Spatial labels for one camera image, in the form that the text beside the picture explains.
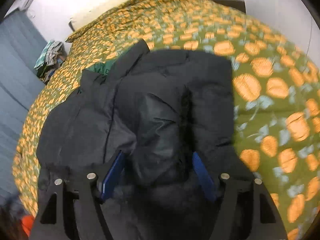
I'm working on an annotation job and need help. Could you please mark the black puffer jacket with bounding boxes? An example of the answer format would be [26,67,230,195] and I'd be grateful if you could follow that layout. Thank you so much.
[36,41,236,239]

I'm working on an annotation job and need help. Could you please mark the pile of clothes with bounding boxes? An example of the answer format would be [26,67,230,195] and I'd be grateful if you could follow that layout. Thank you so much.
[34,40,67,85]

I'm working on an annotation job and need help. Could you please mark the green orange floral duvet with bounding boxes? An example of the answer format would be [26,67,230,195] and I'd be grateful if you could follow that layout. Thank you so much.
[12,0,319,239]

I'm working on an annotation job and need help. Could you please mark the blue curtain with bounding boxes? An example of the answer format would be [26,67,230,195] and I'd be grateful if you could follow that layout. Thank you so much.
[0,10,47,202]

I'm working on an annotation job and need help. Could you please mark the cream upholstered headboard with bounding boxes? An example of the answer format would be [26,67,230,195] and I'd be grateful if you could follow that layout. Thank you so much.
[69,0,128,32]

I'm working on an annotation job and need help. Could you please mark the dark right nightstand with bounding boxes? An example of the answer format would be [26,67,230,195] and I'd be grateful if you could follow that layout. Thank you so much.
[213,0,246,14]

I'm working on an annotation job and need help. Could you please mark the white wardrobe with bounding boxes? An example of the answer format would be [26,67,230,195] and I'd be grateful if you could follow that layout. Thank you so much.
[245,0,319,61]

